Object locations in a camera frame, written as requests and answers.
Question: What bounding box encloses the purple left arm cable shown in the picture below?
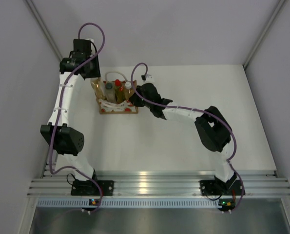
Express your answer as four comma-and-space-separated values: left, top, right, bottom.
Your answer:
48, 22, 107, 215

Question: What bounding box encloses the red dotted canvas bag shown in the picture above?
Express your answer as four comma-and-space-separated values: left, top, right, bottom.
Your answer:
96, 71, 138, 115

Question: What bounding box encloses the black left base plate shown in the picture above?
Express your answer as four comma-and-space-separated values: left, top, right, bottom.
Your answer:
71, 179, 114, 196

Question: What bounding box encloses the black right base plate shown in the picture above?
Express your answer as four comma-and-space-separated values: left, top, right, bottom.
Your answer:
199, 180, 243, 196

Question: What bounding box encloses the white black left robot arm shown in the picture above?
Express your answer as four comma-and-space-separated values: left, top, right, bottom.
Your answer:
40, 39, 100, 195

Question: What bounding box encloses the yellow bottle red cap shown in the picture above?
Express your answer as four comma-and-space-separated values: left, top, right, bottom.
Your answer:
115, 79, 124, 104

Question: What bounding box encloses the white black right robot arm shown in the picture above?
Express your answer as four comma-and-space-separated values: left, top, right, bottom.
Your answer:
129, 83, 237, 195

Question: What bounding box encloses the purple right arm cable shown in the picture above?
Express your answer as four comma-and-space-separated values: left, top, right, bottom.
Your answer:
130, 63, 246, 212

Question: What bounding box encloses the left aluminium frame post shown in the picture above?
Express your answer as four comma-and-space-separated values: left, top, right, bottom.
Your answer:
23, 0, 63, 63

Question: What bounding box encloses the clear bottle grey cap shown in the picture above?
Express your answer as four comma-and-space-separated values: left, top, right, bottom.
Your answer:
105, 82, 116, 103

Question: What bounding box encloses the aluminium mounting rail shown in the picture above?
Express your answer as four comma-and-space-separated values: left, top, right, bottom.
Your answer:
27, 170, 290, 198

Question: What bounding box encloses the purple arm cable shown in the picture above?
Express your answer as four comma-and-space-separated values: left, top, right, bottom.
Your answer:
48, 22, 107, 215
130, 63, 246, 212

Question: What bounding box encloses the right aluminium frame post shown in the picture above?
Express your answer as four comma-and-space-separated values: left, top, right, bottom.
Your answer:
242, 0, 288, 71

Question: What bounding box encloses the amber bottle white cap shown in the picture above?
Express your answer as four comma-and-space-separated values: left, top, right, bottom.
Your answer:
124, 81, 134, 101

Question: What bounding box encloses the amber bottle clear cap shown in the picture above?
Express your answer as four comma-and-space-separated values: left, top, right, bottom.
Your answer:
90, 77, 106, 100

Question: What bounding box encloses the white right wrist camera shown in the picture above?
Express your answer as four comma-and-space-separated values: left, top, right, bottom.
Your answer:
141, 74, 154, 83

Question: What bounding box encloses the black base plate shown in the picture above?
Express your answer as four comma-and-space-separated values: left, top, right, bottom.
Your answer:
71, 179, 114, 196
199, 180, 243, 196

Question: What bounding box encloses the aluminium frame post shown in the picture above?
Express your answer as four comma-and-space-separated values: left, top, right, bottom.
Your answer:
242, 0, 288, 71
23, 0, 63, 63

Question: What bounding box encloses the white slotted cable duct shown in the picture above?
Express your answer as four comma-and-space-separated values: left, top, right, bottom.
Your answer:
37, 198, 222, 208

